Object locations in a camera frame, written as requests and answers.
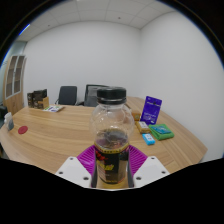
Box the black mesh office chair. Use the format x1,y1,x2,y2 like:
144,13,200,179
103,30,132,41
75,83,109,108

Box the flat round red coaster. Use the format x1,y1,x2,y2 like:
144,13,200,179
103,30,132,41
17,125,29,135

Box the small orange box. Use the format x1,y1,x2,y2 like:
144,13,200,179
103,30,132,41
130,110,143,122

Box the small yellow box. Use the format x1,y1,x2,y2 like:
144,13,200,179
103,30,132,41
135,120,152,135

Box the white mug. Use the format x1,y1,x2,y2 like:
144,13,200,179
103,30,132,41
3,111,15,132

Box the wooden cabinet with glass doors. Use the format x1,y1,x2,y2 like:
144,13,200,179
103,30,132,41
2,54,28,116

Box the clear bottle with black cap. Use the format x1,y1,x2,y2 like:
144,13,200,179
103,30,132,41
89,86,136,186

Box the white and green leaflet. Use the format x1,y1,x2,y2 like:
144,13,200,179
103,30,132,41
42,105,66,113

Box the large brown box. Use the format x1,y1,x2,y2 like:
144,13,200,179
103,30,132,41
32,88,50,110

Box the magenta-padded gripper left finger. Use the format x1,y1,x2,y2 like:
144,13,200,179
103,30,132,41
54,143,98,189

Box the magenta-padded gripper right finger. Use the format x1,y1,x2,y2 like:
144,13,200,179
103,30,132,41
127,143,170,189

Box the purple sign card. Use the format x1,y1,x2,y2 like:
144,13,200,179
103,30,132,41
139,95,163,126

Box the small blue box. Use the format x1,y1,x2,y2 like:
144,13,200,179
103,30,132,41
141,132,157,146

